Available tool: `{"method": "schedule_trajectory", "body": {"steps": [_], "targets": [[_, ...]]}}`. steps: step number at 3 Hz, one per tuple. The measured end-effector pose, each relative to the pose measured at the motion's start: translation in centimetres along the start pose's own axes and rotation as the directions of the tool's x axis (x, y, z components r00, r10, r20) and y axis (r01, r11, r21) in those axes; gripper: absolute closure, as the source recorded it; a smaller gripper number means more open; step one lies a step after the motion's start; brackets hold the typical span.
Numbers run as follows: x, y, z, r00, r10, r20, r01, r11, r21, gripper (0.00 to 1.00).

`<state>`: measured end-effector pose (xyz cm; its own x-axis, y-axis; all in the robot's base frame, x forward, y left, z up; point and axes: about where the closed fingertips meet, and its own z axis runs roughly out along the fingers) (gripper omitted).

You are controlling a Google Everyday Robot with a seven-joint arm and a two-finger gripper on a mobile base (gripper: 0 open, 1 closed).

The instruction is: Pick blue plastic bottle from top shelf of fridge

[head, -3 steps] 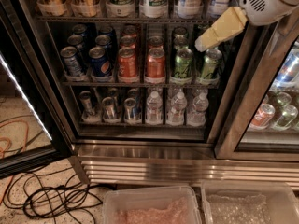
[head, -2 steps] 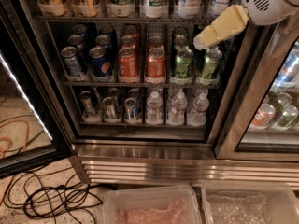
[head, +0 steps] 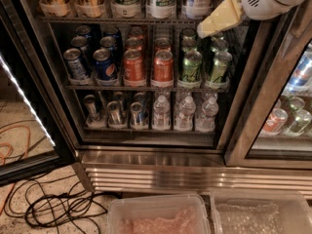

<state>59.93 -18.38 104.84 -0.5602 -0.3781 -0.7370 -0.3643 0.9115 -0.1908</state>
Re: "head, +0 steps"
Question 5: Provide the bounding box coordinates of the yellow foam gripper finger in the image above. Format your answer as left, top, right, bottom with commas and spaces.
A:
197, 0, 244, 38

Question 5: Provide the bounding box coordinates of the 7up bottle left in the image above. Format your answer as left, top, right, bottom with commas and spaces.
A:
111, 0, 140, 19

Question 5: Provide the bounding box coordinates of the front water bottle right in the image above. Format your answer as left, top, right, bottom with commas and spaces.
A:
195, 97, 218, 133

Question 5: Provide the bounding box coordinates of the water bottle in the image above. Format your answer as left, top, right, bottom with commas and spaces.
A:
152, 95, 171, 131
195, 97, 218, 133
175, 96, 196, 132

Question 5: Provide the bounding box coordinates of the front water bottle middle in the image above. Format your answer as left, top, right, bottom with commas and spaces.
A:
175, 96, 196, 132

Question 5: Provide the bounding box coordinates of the closed fridge glass door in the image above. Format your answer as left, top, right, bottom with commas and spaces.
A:
225, 0, 312, 169

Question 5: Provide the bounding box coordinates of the front water bottle left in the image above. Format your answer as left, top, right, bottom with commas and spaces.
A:
152, 95, 171, 131

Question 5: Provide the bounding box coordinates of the steel fridge base grille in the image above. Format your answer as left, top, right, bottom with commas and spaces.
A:
73, 150, 312, 199

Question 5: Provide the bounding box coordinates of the open fridge glass door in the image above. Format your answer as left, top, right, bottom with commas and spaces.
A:
0, 0, 74, 186

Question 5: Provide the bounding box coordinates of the front green can right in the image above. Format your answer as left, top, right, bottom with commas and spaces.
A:
206, 51, 232, 89

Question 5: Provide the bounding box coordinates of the front green can left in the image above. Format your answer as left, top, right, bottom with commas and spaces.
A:
177, 50, 202, 89

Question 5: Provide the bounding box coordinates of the front orange can right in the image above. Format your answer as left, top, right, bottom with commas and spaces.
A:
151, 50, 174, 88

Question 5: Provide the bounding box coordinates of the red bull can behind door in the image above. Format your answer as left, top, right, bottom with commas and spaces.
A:
288, 52, 312, 92

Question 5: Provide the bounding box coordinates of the front orange can left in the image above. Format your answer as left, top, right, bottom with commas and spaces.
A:
123, 50, 146, 87

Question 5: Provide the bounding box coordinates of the orange can behind door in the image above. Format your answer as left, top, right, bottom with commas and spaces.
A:
260, 108, 288, 136

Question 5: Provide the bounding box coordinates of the green can behind door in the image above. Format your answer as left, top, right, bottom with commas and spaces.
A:
284, 109, 312, 137

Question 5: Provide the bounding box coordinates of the front blue pepsi can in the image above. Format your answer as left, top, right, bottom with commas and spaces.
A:
93, 49, 118, 86

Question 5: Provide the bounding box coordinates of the slim silver can middle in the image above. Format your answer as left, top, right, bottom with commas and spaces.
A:
107, 100, 126, 129

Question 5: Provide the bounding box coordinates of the slim silver can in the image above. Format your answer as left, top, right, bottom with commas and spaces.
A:
83, 95, 105, 129
107, 100, 126, 129

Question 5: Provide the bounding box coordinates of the slim silver can left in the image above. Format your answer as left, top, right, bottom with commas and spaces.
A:
83, 95, 105, 129

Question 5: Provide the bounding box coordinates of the clear bin bubble wrap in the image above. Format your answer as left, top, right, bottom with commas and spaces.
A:
210, 189, 312, 234

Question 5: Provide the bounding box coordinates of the clear bin pink wrap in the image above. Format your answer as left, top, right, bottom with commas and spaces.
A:
107, 194, 211, 234

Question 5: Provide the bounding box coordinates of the orange cable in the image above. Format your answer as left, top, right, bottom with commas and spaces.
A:
0, 124, 32, 215

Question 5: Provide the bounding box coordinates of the black cable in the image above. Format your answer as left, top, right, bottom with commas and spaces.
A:
2, 171, 113, 234

